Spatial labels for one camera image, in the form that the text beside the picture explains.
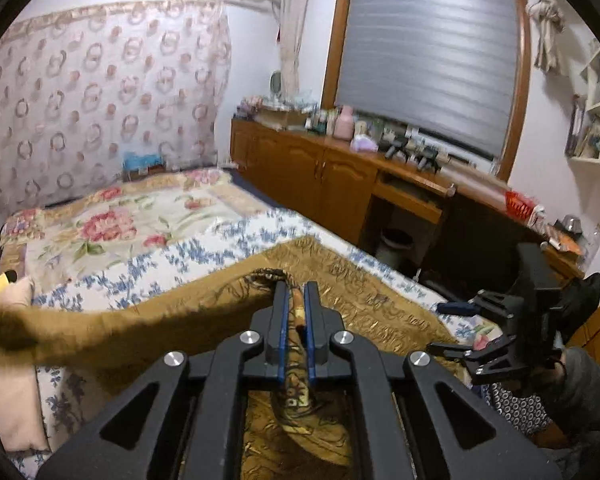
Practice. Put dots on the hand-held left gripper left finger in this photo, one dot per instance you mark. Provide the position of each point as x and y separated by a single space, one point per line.
280 330

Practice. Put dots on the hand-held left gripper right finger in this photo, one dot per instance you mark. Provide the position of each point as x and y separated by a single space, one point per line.
310 340

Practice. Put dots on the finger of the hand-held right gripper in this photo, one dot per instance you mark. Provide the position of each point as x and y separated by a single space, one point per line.
455 308
445 349

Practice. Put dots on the golden brown patterned cloth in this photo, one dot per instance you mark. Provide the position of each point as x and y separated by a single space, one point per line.
370 295

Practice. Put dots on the person's right forearm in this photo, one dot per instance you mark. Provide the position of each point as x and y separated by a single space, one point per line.
585 390

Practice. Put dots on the hanging beige clothes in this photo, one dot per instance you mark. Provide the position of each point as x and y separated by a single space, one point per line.
547 30

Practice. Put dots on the black bag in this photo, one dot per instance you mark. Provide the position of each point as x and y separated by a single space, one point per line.
582 300

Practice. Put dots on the waste bin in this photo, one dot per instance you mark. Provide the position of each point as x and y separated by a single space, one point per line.
395 247

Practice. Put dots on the navy dotted cloth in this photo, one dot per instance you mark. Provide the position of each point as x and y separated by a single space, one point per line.
520 405

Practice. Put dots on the metal pot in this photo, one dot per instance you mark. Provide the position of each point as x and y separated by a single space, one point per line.
569 224

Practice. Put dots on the red basket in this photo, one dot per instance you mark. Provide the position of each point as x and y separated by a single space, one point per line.
520 205

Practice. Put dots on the bed with floral quilt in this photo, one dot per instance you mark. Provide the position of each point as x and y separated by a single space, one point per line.
190 255

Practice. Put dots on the wooden sideboard cabinet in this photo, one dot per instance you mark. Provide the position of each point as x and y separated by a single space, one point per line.
305 170

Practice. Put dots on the purple pouch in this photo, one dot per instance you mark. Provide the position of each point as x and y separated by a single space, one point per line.
364 144

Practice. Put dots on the pink floral bedspread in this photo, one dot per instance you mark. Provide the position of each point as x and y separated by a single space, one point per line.
110 225

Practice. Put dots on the cardboard box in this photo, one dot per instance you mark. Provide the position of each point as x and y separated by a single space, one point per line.
280 119

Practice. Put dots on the pink bottle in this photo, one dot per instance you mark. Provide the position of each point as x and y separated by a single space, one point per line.
345 125

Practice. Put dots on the blue box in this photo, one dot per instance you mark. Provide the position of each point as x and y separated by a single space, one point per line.
142 162

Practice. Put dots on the round green mirror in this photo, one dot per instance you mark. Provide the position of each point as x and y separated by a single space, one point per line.
276 82

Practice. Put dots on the grey window blind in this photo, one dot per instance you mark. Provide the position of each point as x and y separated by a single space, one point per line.
430 60

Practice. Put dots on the pale pink pillow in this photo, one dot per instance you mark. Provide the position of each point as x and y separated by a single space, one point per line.
10 400

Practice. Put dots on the cream window curtain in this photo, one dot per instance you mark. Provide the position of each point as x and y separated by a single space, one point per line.
292 25

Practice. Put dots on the white wall shelf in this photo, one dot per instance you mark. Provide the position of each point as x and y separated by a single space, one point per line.
597 160

